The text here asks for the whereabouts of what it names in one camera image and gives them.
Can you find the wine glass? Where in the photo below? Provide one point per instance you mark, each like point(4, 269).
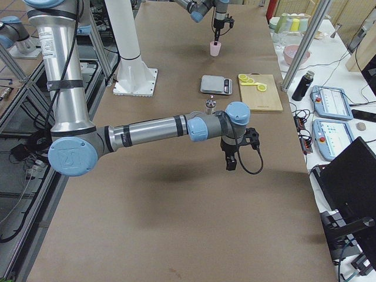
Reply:
point(281, 40)

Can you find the pink cup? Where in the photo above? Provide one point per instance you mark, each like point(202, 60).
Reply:
point(215, 47)

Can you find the green cup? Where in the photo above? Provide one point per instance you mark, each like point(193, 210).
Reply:
point(281, 24)

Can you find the silver kitchen scale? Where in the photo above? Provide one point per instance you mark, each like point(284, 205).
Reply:
point(217, 85)

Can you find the teach pendant near bottle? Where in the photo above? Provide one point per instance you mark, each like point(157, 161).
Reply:
point(330, 102)

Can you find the black water bottle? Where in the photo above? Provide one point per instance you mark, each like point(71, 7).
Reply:
point(303, 86)

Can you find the yellow cup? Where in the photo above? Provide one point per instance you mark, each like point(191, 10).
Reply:
point(295, 22)

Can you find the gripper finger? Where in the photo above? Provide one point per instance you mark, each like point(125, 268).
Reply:
point(228, 164)
point(218, 35)
point(233, 164)
point(215, 36)

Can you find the lemon slice near handle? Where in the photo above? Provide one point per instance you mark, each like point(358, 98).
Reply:
point(262, 87)

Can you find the black monitor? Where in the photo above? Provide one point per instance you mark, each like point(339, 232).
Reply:
point(349, 181)

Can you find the pink bowl with ice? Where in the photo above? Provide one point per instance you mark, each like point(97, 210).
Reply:
point(289, 53)

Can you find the black smartphone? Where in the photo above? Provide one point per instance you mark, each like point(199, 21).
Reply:
point(363, 115)

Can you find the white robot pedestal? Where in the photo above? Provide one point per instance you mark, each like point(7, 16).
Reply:
point(134, 78)

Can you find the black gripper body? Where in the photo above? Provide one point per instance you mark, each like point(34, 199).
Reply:
point(217, 22)
point(227, 147)

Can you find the wooden cutting board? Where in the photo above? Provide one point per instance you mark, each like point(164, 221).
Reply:
point(268, 101)

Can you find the aluminium frame post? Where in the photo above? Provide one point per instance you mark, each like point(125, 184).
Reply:
point(305, 43)

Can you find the yellow plastic knife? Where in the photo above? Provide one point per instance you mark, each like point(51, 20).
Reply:
point(249, 84)

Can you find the light blue cup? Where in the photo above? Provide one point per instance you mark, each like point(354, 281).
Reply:
point(303, 24)

